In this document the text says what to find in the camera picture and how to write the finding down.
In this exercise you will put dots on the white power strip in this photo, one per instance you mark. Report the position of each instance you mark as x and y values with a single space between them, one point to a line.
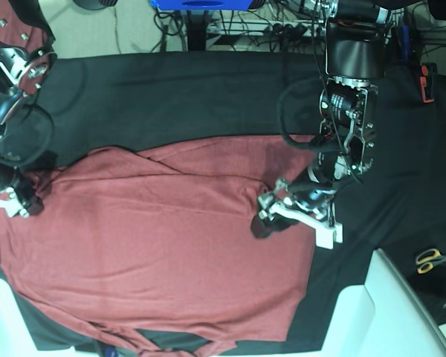
258 27

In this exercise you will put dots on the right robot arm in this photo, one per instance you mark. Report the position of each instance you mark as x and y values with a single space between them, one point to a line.
26 57

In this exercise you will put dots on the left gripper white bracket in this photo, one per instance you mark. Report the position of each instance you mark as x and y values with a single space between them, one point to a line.
280 208

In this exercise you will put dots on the white left table frame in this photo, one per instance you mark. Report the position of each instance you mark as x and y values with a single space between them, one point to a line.
15 339

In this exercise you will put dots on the black camera stand post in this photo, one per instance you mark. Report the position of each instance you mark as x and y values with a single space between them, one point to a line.
196 23

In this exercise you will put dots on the black table cloth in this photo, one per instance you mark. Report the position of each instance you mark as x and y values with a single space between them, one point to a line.
141 102

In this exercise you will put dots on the blue plastic bin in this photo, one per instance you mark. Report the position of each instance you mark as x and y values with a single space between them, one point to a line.
168 5

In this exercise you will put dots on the white table frame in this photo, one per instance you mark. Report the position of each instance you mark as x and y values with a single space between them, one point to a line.
382 317
15 339

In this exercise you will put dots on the orange black clamp right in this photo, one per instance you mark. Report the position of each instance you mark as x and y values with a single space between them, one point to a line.
427 81

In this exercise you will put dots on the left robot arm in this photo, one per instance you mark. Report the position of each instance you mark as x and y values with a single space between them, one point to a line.
354 38

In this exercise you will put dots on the blue clamp at right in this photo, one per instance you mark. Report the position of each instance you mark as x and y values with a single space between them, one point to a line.
403 36

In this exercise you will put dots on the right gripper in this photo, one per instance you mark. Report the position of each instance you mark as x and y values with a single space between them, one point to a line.
17 197

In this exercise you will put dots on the yellow-handled scissors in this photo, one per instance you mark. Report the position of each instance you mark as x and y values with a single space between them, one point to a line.
427 260

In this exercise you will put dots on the red long-sleeve T-shirt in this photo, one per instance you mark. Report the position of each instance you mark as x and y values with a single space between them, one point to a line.
160 240

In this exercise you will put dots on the white right table frame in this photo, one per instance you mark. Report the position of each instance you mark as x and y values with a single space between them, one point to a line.
382 317

